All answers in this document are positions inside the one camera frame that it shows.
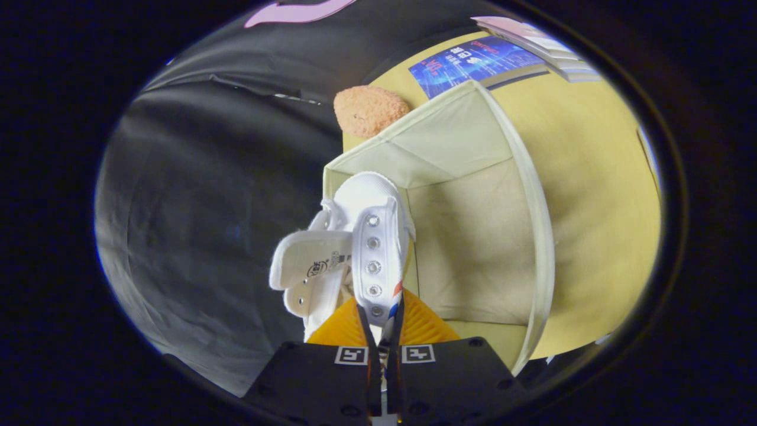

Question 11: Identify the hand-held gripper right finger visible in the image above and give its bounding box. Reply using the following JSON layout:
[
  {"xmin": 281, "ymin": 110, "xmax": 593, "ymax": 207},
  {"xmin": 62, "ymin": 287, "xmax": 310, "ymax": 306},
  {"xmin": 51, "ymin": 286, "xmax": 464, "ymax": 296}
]
[{"xmin": 387, "ymin": 290, "xmax": 527, "ymax": 426}]

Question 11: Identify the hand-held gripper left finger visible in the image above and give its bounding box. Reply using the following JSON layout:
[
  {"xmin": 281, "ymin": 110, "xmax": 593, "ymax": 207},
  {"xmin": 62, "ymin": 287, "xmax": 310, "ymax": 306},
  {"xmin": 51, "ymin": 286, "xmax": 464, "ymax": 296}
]
[{"xmin": 242, "ymin": 298, "xmax": 384, "ymax": 426}]

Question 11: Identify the beige fabric storage box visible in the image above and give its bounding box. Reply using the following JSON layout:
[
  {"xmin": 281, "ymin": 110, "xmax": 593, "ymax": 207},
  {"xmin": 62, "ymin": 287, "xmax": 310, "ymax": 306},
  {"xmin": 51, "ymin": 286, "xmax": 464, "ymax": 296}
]
[{"xmin": 322, "ymin": 80, "xmax": 557, "ymax": 376}]

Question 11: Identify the white canvas shoe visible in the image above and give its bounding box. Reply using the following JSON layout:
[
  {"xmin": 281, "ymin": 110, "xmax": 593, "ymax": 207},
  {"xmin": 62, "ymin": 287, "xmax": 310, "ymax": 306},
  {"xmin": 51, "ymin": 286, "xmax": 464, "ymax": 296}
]
[{"xmin": 269, "ymin": 172, "xmax": 416, "ymax": 356}]

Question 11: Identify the black backdrop cloth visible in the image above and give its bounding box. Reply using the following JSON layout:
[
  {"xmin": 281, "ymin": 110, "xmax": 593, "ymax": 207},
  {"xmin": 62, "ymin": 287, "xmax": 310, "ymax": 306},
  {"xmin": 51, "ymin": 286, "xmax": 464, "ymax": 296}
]
[{"xmin": 95, "ymin": 0, "xmax": 474, "ymax": 397}]

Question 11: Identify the orange plush toy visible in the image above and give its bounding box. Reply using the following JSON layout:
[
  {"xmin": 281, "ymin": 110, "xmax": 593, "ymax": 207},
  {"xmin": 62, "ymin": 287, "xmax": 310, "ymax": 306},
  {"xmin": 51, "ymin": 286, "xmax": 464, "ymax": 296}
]
[{"xmin": 333, "ymin": 85, "xmax": 413, "ymax": 140}]

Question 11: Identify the blue cover book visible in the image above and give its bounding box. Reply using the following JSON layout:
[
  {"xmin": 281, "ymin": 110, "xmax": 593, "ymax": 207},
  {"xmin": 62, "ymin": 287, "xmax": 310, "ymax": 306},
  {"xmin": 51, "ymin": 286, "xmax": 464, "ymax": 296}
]
[{"xmin": 408, "ymin": 35, "xmax": 551, "ymax": 100}]

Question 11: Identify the stack of pink books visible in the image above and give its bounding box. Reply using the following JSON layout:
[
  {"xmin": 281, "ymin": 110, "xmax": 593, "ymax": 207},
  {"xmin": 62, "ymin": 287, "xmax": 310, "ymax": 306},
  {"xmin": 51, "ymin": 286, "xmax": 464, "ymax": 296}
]
[{"xmin": 471, "ymin": 16, "xmax": 604, "ymax": 83}]

